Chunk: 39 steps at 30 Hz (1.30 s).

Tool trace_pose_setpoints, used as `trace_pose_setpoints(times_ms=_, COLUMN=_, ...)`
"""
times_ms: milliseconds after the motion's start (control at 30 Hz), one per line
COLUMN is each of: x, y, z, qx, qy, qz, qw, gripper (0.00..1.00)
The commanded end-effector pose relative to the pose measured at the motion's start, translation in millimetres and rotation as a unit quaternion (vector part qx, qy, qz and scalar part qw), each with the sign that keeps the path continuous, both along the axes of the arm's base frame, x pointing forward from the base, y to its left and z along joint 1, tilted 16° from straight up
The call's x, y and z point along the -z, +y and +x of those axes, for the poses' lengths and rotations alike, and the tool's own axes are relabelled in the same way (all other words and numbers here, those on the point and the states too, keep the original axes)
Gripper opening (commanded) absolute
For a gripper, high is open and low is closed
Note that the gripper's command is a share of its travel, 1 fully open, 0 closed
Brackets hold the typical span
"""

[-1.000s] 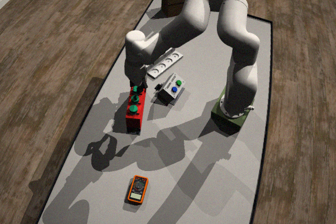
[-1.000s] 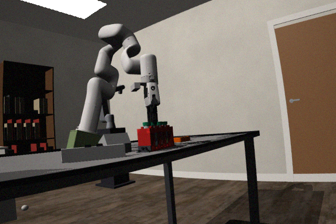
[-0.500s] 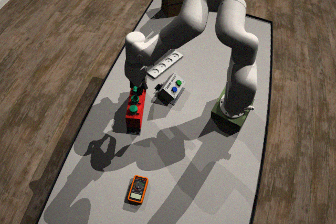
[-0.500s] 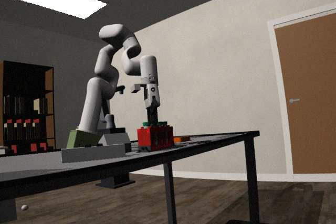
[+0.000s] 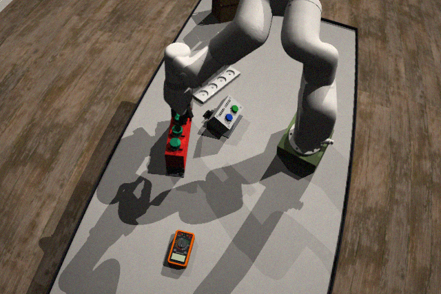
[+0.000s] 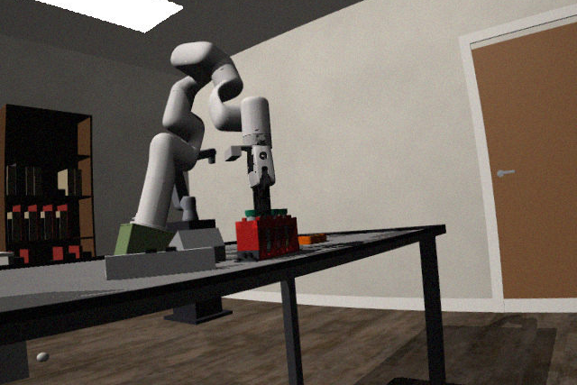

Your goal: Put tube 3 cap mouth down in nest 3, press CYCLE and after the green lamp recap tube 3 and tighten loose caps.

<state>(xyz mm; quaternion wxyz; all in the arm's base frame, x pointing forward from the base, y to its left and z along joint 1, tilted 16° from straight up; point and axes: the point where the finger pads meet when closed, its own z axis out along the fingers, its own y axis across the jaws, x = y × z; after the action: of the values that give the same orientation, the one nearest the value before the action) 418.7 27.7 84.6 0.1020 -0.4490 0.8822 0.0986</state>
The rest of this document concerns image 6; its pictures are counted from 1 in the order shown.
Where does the orange digital multimeter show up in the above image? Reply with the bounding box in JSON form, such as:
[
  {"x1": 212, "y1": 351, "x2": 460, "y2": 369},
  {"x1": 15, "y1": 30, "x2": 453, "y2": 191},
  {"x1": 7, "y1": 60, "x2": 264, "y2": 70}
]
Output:
[{"x1": 298, "y1": 234, "x2": 326, "y2": 245}]

